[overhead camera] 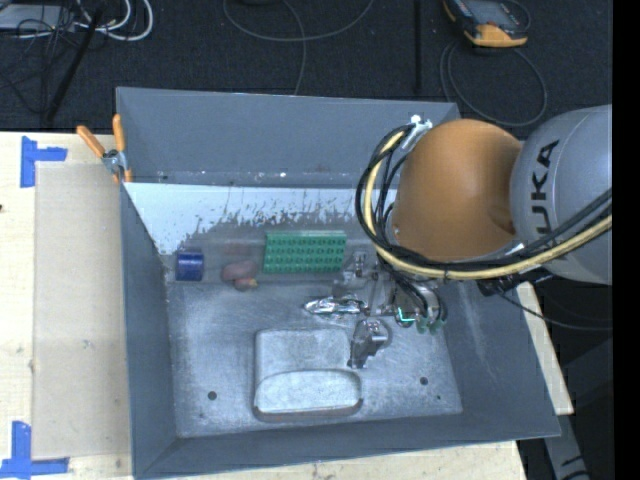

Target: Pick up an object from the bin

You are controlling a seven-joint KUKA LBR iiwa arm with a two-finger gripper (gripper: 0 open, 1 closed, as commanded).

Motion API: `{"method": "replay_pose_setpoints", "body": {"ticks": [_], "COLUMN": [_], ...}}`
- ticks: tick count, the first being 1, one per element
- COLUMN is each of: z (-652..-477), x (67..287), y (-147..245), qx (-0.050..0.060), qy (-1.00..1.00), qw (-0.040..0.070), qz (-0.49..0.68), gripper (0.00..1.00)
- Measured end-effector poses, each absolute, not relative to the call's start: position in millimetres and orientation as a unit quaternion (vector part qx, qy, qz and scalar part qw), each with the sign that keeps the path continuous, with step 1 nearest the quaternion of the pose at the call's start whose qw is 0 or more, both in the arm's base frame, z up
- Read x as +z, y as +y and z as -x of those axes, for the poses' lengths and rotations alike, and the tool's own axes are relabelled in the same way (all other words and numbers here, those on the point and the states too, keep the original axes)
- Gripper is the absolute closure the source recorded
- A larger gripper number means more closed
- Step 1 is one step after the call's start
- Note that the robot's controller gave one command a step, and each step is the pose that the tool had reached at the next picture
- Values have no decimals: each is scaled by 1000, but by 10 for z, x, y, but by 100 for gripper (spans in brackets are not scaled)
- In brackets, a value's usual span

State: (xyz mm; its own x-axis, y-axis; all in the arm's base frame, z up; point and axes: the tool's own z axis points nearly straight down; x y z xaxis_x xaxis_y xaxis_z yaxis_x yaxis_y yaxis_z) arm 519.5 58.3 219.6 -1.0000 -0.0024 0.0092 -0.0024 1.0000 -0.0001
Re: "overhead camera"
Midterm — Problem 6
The blue cup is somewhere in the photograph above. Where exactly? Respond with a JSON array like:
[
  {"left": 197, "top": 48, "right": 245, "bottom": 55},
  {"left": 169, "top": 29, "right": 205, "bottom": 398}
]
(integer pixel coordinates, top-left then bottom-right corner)
[{"left": 174, "top": 250, "right": 206, "bottom": 283}]

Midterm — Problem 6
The crumpled silver foil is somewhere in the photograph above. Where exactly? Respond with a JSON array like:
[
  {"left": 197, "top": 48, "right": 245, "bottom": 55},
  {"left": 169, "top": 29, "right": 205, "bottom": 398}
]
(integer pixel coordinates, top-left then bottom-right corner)
[{"left": 304, "top": 293, "right": 363, "bottom": 321}]

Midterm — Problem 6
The red-brown toy food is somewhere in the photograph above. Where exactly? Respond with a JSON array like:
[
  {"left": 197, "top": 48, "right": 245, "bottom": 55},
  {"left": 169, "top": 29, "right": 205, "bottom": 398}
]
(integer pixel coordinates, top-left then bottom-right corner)
[{"left": 221, "top": 259, "right": 260, "bottom": 292}]

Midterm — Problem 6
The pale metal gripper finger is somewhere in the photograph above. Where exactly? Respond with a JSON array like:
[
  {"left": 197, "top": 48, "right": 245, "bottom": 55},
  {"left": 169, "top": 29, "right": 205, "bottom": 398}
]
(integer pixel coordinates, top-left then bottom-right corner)
[
  {"left": 347, "top": 318, "right": 392, "bottom": 370},
  {"left": 333, "top": 250, "right": 381, "bottom": 297}
]

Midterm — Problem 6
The grey metal bin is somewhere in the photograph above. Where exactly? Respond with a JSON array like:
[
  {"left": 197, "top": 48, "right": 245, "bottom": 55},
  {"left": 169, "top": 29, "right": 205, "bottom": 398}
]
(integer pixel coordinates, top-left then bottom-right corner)
[{"left": 114, "top": 86, "right": 562, "bottom": 479}]

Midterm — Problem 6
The pale flat board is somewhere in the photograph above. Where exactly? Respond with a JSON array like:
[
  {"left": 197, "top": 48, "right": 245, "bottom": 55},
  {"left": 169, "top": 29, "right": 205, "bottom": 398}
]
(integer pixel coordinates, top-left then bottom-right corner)
[{"left": 30, "top": 161, "right": 133, "bottom": 462}]

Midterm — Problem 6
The green studded plate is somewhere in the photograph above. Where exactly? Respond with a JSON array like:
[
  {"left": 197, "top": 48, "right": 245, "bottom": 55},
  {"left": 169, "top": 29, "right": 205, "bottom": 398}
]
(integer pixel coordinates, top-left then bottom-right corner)
[{"left": 262, "top": 230, "right": 349, "bottom": 275}]

